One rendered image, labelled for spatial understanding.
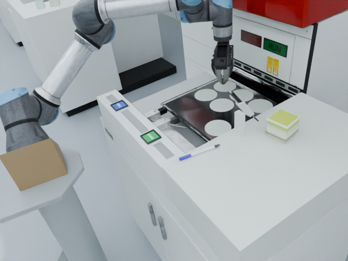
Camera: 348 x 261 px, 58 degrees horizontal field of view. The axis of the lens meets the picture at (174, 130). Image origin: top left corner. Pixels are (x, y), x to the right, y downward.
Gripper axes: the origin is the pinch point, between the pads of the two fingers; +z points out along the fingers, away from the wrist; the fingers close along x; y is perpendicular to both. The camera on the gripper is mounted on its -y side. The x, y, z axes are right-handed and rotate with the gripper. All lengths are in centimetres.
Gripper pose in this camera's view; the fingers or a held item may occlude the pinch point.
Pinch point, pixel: (222, 82)
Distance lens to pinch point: 136.1
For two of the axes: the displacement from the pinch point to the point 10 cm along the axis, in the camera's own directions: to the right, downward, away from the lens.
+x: -9.5, -0.9, 2.9
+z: 1.1, 7.8, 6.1
